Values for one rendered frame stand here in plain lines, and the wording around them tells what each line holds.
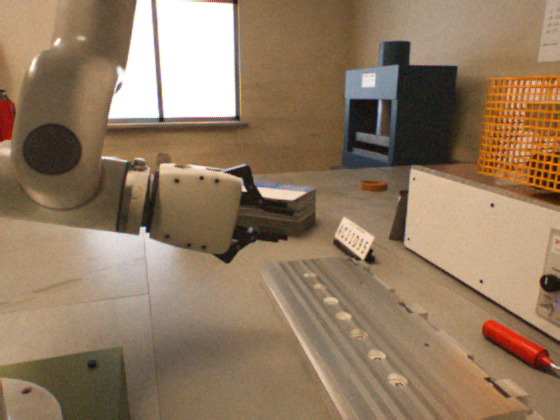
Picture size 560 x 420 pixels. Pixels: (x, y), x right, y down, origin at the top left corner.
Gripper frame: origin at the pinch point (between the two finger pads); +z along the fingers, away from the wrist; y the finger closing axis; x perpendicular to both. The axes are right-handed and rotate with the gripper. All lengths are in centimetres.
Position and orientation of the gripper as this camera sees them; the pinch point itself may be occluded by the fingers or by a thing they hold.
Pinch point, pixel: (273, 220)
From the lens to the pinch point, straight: 54.4
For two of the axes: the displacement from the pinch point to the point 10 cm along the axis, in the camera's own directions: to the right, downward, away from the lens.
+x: 2.5, 2.6, -9.3
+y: -2.2, 9.5, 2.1
